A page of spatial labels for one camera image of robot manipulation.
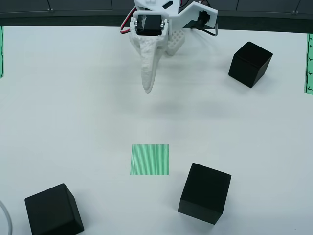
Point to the black cube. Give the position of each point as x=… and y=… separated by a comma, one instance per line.
x=53, y=210
x=249, y=66
x=205, y=193

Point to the grey cabinet fronts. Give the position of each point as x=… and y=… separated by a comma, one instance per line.
x=73, y=5

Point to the green striped square marker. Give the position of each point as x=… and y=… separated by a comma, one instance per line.
x=149, y=160

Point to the green strip with black line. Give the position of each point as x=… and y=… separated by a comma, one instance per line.
x=1, y=49
x=309, y=63

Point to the wrist camera on white bracket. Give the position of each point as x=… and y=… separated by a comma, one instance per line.
x=203, y=19

